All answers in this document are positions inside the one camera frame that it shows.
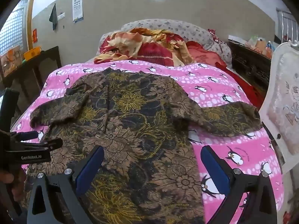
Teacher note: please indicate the clutter of bottles and bags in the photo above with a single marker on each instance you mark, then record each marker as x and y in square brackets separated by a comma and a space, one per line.
[261, 45]

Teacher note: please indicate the eye chart poster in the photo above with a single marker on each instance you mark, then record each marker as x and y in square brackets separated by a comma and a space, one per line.
[77, 7]

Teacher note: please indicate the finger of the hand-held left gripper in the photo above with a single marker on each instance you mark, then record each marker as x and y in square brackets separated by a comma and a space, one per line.
[25, 135]
[46, 143]

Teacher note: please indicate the dark hanging cloth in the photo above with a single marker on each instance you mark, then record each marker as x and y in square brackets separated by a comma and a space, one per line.
[53, 16]

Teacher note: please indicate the red yellow floral blanket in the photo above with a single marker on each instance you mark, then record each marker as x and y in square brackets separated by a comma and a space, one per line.
[175, 25]

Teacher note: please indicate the white fluffy blanket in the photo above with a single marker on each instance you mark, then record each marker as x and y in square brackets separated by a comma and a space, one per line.
[282, 98]

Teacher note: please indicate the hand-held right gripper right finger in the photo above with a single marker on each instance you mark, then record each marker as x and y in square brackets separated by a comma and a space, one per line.
[215, 170]

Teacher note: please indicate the pink penguin blanket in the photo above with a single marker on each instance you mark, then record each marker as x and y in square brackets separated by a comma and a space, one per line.
[210, 84]

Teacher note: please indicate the red orange floral quilt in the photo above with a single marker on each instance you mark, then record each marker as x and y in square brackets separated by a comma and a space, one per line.
[151, 42]

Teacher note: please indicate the orange box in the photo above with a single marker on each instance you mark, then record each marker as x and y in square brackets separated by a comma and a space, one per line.
[32, 53]

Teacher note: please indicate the red wall sign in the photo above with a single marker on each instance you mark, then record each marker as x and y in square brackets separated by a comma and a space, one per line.
[35, 35]

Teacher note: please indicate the dark brown fabric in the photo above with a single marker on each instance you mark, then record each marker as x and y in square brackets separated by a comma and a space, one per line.
[250, 65]

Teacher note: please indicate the brown floral shirt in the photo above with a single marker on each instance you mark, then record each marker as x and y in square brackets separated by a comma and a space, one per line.
[140, 121]

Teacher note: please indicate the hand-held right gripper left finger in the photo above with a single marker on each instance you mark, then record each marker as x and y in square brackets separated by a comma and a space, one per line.
[90, 168]

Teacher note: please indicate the window with grille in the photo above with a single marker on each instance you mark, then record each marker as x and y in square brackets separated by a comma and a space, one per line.
[12, 28]

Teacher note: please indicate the printed cardboard box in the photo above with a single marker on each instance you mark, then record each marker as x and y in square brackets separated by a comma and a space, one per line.
[9, 60]

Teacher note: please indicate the person's left hand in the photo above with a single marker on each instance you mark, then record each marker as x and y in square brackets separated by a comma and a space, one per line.
[14, 184]

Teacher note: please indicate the dark wooden cabinet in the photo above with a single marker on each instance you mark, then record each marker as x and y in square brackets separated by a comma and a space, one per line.
[42, 74]

